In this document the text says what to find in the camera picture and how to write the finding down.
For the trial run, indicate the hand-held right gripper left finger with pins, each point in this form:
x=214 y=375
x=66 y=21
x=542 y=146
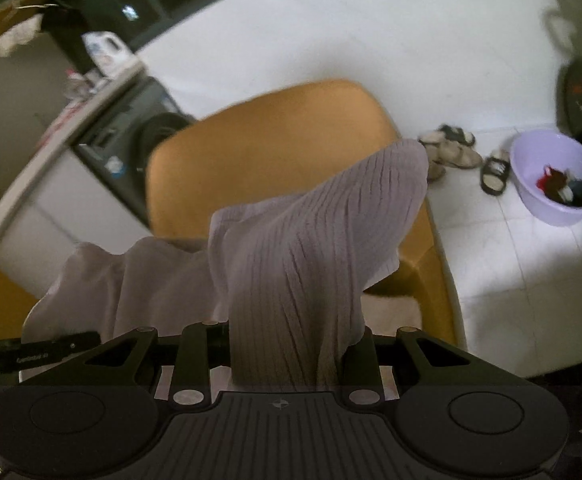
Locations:
x=193 y=360

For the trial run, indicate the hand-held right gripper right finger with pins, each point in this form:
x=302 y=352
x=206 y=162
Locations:
x=366 y=360

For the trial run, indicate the grey knit sweater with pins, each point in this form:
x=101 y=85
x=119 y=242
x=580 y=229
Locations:
x=311 y=240

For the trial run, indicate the white counter cabinet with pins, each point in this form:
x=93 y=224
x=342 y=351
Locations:
x=36 y=220

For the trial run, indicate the beige sandal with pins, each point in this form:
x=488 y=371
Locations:
x=456 y=156

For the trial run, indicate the black sandal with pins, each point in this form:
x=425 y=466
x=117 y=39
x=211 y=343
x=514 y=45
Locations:
x=496 y=175

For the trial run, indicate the dark grey washing machine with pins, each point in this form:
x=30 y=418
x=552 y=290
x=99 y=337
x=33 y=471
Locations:
x=121 y=130

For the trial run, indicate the mustard yellow chair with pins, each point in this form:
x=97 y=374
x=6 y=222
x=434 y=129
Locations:
x=281 y=125

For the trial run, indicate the lavender plastic basin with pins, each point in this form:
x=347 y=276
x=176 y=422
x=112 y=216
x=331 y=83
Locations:
x=531 y=160

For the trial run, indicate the small laundry heap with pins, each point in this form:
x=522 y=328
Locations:
x=563 y=187

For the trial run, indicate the white detergent jug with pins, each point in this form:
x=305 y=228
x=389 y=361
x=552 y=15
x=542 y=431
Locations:
x=108 y=52

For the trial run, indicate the white hanging cloth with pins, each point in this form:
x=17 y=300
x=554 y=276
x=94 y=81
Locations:
x=16 y=37

